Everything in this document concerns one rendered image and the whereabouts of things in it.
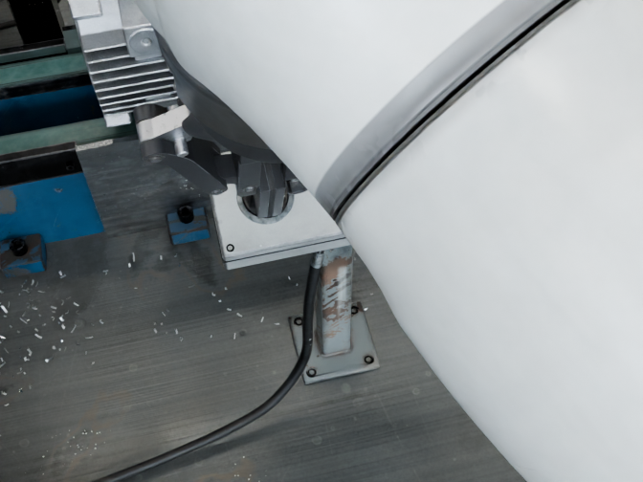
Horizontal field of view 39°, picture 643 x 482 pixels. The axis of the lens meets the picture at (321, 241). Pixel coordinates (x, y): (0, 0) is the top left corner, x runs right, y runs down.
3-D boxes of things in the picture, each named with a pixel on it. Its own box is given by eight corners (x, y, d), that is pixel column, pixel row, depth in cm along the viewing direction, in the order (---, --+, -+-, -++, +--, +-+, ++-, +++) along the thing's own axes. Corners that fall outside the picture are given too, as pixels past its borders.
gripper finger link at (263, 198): (273, 189, 51) (259, 192, 51) (269, 217, 58) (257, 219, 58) (262, 140, 52) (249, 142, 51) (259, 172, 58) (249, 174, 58)
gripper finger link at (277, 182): (262, 140, 52) (275, 138, 52) (260, 172, 58) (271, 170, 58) (273, 190, 51) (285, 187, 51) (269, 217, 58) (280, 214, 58)
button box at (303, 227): (224, 272, 62) (222, 259, 57) (204, 174, 64) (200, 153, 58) (460, 224, 64) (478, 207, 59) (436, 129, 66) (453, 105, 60)
